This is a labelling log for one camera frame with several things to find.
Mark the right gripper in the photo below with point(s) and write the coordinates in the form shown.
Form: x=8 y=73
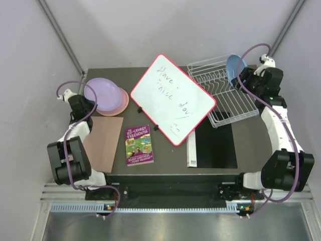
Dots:
x=248 y=75

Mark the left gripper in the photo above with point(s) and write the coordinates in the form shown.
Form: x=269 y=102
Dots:
x=92 y=103

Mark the purple plate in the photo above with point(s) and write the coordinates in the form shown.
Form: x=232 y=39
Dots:
x=107 y=92

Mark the white wire dish rack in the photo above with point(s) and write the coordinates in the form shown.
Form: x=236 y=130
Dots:
x=231 y=105

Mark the yellow plate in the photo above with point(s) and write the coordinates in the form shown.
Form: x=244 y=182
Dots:
x=123 y=111

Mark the pink plate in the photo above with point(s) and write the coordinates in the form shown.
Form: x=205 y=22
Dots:
x=123 y=93

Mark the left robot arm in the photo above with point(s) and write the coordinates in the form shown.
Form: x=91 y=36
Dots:
x=69 y=162

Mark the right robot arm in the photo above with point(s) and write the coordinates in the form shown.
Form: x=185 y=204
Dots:
x=289 y=166

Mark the brown cardboard sheet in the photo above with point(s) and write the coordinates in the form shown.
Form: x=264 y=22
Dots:
x=101 y=144

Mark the blue plate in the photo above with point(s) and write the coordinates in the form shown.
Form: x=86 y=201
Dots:
x=231 y=70

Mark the purple treehouse book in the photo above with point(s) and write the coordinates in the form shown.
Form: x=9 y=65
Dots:
x=138 y=146

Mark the black flat box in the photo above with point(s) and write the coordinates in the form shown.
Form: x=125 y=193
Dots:
x=211 y=147

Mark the red-framed whiteboard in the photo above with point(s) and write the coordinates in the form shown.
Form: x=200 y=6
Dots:
x=171 y=99

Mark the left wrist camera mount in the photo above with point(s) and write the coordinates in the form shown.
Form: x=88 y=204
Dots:
x=66 y=95

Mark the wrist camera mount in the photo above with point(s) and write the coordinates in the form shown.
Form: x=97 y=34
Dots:
x=66 y=95
x=266 y=62

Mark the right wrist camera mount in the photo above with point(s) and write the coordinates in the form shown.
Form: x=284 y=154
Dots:
x=266 y=62

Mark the aluminium front rail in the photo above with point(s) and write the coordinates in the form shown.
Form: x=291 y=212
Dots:
x=66 y=199

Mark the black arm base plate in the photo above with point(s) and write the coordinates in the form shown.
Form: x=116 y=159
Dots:
x=217 y=187

